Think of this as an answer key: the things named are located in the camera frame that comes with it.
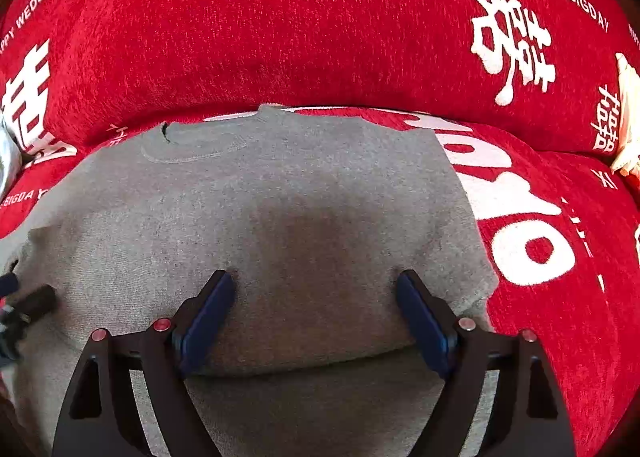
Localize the silver grey object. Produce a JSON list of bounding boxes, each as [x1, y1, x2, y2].
[[0, 129, 22, 190]]

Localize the grey sweater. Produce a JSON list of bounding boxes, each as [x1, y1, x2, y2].
[[0, 104, 501, 457]]

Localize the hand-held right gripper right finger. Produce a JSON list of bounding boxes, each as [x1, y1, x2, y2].
[[396, 269, 576, 457]]

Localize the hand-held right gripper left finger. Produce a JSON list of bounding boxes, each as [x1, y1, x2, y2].
[[52, 269, 236, 457]]

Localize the cream cloth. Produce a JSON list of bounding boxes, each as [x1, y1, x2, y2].
[[611, 53, 640, 178]]

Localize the red cloth with white lettering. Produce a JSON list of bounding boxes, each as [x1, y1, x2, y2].
[[0, 0, 640, 457]]

